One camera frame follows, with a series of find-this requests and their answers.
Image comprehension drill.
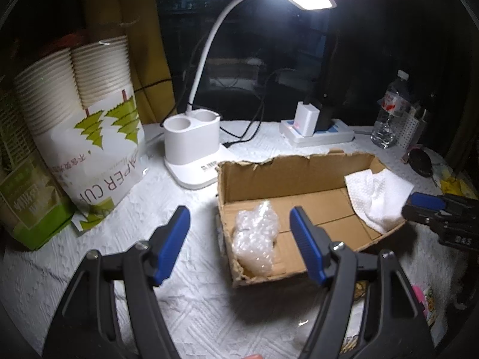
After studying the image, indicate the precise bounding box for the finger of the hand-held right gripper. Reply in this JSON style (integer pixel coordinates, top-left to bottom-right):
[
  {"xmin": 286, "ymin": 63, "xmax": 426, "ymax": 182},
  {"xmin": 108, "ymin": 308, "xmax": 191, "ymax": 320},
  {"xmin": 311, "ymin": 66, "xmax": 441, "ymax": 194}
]
[
  {"xmin": 402, "ymin": 204, "xmax": 450, "ymax": 229},
  {"xmin": 410, "ymin": 192, "xmax": 465, "ymax": 214}
]

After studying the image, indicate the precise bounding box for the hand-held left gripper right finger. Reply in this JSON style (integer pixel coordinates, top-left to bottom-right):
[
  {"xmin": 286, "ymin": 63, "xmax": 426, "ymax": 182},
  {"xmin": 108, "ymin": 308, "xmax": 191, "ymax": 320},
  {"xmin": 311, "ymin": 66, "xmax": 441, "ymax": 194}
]
[{"xmin": 290, "ymin": 206, "xmax": 436, "ymax": 359}]

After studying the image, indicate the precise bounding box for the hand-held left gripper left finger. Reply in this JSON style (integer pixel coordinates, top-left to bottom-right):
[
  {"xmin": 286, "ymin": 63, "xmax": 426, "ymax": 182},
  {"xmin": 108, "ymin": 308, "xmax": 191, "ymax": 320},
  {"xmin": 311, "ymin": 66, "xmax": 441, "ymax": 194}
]
[{"xmin": 45, "ymin": 205, "xmax": 191, "ymax": 359}]

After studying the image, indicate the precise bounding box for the white paper towel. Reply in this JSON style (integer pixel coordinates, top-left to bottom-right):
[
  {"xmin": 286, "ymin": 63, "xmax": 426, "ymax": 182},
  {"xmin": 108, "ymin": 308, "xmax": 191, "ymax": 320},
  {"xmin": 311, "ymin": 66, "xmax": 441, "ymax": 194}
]
[{"xmin": 344, "ymin": 168, "xmax": 414, "ymax": 234}]

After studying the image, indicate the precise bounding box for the clear bubble wrap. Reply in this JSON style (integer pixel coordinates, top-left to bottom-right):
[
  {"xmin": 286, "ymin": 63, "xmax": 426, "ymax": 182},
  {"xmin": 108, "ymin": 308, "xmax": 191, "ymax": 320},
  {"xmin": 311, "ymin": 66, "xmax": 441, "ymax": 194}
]
[{"xmin": 232, "ymin": 200, "xmax": 281, "ymax": 275}]

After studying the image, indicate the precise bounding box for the yellow crumpled wrapper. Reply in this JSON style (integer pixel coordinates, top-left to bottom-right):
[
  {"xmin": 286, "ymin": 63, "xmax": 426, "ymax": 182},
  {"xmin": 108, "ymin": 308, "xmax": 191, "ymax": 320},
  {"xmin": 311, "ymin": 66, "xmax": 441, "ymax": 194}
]
[{"xmin": 439, "ymin": 177, "xmax": 470, "ymax": 196}]

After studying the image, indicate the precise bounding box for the black round object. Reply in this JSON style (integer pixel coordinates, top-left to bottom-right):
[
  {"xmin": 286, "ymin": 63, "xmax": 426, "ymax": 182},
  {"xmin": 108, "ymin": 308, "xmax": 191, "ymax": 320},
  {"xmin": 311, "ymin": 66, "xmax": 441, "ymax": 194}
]
[{"xmin": 408, "ymin": 149, "xmax": 435, "ymax": 177}]

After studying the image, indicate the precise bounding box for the white perforated holder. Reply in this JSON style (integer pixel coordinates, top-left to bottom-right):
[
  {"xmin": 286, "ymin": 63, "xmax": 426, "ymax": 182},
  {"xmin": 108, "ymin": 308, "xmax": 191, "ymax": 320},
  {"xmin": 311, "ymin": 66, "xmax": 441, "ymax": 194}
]
[{"xmin": 397, "ymin": 105, "xmax": 428, "ymax": 151}]

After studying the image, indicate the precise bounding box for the white textured table cover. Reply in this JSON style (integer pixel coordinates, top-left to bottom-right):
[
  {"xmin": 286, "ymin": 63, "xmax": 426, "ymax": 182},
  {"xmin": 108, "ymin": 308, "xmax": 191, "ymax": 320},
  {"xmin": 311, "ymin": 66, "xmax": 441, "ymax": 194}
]
[{"xmin": 0, "ymin": 120, "xmax": 463, "ymax": 359}]

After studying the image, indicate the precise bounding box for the colourful printed packet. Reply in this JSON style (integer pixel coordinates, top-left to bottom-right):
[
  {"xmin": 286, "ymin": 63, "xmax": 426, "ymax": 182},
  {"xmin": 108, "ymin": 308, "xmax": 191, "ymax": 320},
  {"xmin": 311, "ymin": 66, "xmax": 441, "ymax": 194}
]
[{"xmin": 342, "ymin": 280, "xmax": 441, "ymax": 349}]

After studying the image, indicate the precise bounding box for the clear plastic water bottle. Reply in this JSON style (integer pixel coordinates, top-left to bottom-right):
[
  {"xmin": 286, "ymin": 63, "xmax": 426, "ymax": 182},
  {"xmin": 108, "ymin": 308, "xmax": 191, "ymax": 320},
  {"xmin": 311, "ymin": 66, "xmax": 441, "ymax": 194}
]
[{"xmin": 370, "ymin": 69, "xmax": 413, "ymax": 149}]

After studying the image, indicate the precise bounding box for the white desk lamp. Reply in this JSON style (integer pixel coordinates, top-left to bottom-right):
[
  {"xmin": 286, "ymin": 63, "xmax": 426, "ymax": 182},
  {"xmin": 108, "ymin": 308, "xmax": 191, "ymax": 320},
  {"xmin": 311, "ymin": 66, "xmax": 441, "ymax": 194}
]
[{"xmin": 161, "ymin": 0, "xmax": 337, "ymax": 189}]

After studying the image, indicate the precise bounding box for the white power strip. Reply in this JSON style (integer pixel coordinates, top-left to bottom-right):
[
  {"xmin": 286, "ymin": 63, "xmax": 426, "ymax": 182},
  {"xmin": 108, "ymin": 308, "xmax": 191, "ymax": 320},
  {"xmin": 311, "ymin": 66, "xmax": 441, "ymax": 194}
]
[{"xmin": 280, "ymin": 119, "xmax": 355, "ymax": 147}]

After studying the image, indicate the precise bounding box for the white charger block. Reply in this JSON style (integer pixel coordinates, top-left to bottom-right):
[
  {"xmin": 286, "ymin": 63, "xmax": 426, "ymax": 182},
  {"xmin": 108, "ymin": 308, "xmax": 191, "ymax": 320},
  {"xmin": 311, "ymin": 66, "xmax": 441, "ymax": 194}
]
[{"xmin": 295, "ymin": 101, "xmax": 319, "ymax": 138}]

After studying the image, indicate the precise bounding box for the black charger block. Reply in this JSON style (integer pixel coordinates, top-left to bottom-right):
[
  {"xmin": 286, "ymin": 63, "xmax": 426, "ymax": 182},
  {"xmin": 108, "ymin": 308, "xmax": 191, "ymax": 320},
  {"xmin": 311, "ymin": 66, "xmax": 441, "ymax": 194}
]
[{"xmin": 304, "ymin": 30, "xmax": 339, "ymax": 132}]

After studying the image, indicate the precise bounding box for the green cardboard box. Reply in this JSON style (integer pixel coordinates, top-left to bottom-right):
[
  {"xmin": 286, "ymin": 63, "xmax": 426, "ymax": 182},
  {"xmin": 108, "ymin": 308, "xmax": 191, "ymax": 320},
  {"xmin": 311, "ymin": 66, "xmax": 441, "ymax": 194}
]
[{"xmin": 0, "ymin": 82, "xmax": 75, "ymax": 251}]

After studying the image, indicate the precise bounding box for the pack of paper cups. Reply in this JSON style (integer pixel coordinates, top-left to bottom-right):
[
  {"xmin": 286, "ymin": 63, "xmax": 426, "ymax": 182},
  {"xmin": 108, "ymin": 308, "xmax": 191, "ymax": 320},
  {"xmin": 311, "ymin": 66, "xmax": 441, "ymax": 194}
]
[{"xmin": 13, "ymin": 35, "xmax": 147, "ymax": 237}]

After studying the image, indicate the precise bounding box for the yellow curtain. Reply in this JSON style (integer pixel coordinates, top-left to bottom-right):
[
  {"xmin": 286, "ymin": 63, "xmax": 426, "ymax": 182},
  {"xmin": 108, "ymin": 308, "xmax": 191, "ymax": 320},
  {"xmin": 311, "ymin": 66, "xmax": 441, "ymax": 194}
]
[{"xmin": 77, "ymin": 0, "xmax": 177, "ymax": 125}]

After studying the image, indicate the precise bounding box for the black cable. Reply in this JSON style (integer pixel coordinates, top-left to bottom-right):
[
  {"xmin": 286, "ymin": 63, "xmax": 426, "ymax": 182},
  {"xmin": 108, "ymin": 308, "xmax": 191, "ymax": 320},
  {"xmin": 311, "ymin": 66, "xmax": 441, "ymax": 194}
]
[
  {"xmin": 219, "ymin": 67, "xmax": 286, "ymax": 149},
  {"xmin": 133, "ymin": 70, "xmax": 177, "ymax": 93}
]

